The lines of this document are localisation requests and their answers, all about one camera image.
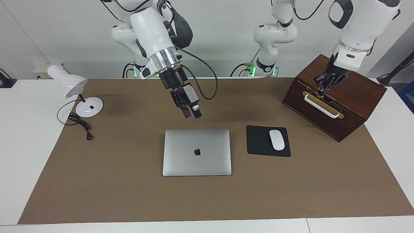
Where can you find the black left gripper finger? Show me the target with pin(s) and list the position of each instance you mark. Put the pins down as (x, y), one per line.
(329, 84)
(321, 84)

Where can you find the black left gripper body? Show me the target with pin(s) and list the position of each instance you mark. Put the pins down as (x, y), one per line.
(334, 75)

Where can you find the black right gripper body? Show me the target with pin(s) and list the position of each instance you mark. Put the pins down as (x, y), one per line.
(174, 79)

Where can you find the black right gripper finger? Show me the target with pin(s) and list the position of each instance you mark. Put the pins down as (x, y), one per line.
(181, 102)
(193, 100)

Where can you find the silver laptop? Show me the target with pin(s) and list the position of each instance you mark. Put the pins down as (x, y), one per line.
(197, 161)

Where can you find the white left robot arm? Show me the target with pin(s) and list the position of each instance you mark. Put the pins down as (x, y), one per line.
(362, 26)

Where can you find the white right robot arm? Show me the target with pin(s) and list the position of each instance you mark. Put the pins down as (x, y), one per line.
(152, 32)

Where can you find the dark wooden box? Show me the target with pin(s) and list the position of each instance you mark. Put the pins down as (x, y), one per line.
(355, 100)

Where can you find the black tripod leg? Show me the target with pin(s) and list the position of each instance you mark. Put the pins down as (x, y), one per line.
(393, 73)

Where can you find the white computer mouse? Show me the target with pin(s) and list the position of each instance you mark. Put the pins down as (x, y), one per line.
(277, 139)

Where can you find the black mouse pad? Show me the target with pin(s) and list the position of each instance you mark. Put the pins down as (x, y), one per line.
(257, 142)

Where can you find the blue crate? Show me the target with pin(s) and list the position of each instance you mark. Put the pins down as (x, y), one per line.
(408, 98)

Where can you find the white desk lamp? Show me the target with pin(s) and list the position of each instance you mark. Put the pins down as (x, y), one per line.
(90, 108)

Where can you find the brown table mat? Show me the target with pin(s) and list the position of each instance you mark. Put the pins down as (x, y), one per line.
(129, 194)

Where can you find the black clamp stand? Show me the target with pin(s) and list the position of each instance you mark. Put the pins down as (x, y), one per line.
(5, 82)

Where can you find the white wall outlet box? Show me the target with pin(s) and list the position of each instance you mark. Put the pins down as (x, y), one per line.
(40, 69)

